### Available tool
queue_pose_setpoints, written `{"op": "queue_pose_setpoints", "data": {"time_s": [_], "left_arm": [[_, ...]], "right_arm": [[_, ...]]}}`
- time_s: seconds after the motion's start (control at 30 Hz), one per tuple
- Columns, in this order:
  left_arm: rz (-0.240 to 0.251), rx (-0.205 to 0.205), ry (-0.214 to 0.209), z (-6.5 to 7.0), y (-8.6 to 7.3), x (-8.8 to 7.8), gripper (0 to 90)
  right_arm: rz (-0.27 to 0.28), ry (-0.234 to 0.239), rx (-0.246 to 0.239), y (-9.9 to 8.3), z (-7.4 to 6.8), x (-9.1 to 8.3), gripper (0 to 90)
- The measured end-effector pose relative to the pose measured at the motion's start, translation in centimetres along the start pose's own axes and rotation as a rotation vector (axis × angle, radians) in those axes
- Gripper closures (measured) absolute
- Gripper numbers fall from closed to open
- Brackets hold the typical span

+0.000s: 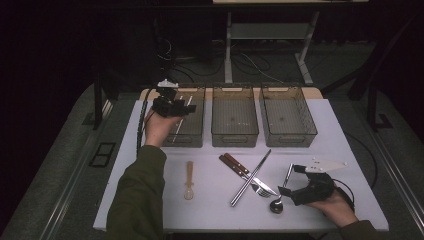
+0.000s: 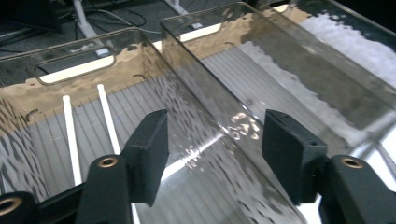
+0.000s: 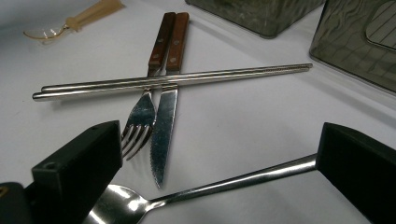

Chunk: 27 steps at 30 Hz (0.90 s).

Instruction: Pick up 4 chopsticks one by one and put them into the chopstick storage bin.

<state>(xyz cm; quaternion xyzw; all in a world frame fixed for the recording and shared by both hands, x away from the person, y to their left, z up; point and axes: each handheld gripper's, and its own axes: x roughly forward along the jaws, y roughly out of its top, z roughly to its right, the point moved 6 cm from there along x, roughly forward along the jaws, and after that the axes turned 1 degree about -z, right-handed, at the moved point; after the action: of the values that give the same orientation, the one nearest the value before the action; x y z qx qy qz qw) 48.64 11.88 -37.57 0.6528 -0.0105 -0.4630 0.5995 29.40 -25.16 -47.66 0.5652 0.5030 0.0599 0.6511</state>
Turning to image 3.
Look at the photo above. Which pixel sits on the wooden chopsticks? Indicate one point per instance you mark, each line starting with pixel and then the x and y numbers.
pixel 93 12

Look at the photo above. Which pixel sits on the white table cover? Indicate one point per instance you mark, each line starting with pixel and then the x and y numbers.
pixel 249 124

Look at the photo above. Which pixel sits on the smoky transparent plastic bin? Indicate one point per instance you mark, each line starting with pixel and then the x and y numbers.
pixel 348 46
pixel 255 15

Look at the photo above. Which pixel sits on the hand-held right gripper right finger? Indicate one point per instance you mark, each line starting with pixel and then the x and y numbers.
pixel 358 171

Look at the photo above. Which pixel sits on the metal spoon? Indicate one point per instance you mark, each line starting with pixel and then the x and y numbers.
pixel 218 183

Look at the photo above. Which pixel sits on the metal chopstick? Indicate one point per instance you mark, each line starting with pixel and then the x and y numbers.
pixel 93 91
pixel 93 84

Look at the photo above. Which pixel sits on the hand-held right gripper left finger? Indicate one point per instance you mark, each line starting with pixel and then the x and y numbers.
pixel 74 174

